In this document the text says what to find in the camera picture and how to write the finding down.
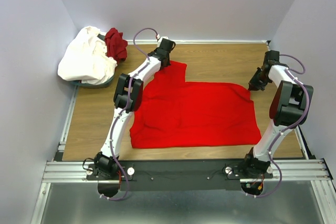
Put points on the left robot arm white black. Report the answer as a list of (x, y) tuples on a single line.
[(127, 99)]

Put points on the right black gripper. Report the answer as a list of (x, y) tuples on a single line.
[(253, 85)]

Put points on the bright red t-shirt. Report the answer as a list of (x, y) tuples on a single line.
[(177, 113)]

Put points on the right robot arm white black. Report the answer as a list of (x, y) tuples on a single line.
[(289, 108)]

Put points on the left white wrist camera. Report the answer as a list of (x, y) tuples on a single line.
[(162, 37)]

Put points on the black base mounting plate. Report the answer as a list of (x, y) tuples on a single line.
[(177, 175)]

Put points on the dark red t-shirt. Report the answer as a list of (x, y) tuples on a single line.
[(116, 45)]

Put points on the aluminium extrusion frame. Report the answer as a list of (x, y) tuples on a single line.
[(189, 191)]

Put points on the white t-shirt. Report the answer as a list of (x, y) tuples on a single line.
[(86, 59)]

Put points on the grey laundry basket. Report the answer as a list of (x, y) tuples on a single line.
[(99, 85)]

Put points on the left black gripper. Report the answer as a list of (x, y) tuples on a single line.
[(167, 64)]

